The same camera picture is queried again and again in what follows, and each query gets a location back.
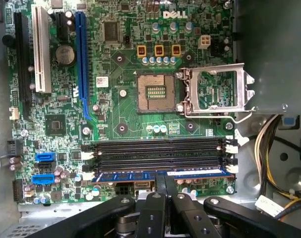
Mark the grey power supply unit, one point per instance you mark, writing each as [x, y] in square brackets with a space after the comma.
[276, 49]

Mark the blue expansion slot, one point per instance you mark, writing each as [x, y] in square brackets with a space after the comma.
[82, 62]

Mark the black SATA port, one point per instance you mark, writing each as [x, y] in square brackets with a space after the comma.
[46, 166]

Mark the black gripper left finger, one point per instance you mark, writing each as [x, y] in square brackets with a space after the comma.
[150, 218]

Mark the white four-pin power socket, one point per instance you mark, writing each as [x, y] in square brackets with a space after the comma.
[204, 41]

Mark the blue SATA port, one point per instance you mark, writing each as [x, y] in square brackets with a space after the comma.
[45, 157]
[43, 179]

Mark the RAM slot with white latches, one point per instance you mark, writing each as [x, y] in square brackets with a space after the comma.
[160, 150]
[160, 166]

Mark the green Dell motherboard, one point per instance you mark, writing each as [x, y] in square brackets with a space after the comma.
[120, 119]

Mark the RAM slot with black latches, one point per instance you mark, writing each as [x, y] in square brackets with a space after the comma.
[160, 159]
[160, 143]

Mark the blue RAM stick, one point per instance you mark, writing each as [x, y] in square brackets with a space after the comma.
[130, 176]

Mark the long black expansion slot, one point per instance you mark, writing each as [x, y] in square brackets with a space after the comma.
[22, 62]

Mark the black open PC case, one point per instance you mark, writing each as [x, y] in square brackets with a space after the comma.
[247, 173]

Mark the white expansion slot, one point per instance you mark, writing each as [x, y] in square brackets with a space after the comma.
[41, 49]

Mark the silver socket cover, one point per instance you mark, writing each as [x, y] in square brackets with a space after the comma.
[240, 84]

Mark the round coin battery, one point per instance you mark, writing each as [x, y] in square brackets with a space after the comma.
[65, 55]

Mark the short black expansion slot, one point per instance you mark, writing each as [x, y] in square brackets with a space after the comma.
[62, 27]

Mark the black chipset chip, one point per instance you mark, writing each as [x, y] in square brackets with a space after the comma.
[55, 124]

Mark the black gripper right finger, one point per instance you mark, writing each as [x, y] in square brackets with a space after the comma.
[190, 218]

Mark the CPU socket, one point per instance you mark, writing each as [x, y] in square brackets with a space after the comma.
[142, 99]

